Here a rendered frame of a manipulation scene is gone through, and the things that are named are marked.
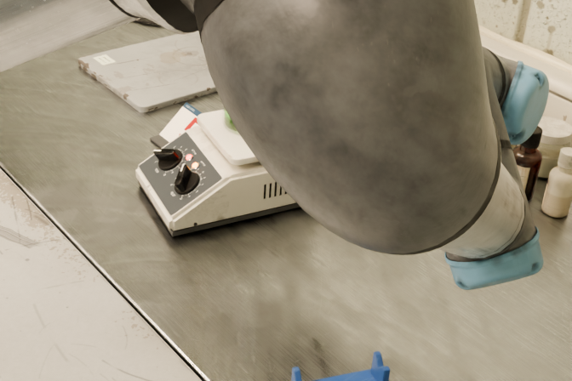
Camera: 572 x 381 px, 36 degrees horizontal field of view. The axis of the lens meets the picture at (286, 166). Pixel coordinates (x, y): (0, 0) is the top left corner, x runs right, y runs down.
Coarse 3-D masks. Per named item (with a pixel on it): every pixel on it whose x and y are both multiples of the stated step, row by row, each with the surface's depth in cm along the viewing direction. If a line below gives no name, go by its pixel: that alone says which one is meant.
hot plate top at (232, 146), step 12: (204, 120) 109; (216, 120) 109; (204, 132) 108; (216, 132) 106; (228, 132) 106; (216, 144) 105; (228, 144) 104; (240, 144) 104; (228, 156) 102; (240, 156) 102; (252, 156) 102
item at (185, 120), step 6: (180, 114) 122; (186, 114) 121; (192, 114) 121; (174, 120) 122; (180, 120) 121; (186, 120) 121; (192, 120) 120; (168, 126) 122; (174, 126) 121; (180, 126) 121; (186, 126) 120; (192, 126) 120; (168, 132) 121; (174, 132) 121; (180, 132) 120; (174, 138) 120
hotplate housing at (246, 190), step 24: (168, 144) 110; (216, 168) 103; (240, 168) 103; (264, 168) 103; (216, 192) 101; (240, 192) 103; (264, 192) 105; (168, 216) 102; (192, 216) 102; (216, 216) 103; (240, 216) 105
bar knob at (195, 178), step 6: (180, 168) 103; (186, 168) 103; (180, 174) 102; (186, 174) 103; (192, 174) 104; (180, 180) 102; (186, 180) 103; (192, 180) 103; (198, 180) 103; (174, 186) 104; (180, 186) 102; (186, 186) 103; (192, 186) 102; (180, 192) 103; (186, 192) 102
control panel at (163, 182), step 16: (176, 144) 110; (192, 144) 108; (192, 160) 106; (208, 160) 105; (160, 176) 107; (176, 176) 105; (208, 176) 103; (160, 192) 105; (176, 192) 103; (192, 192) 102; (176, 208) 101
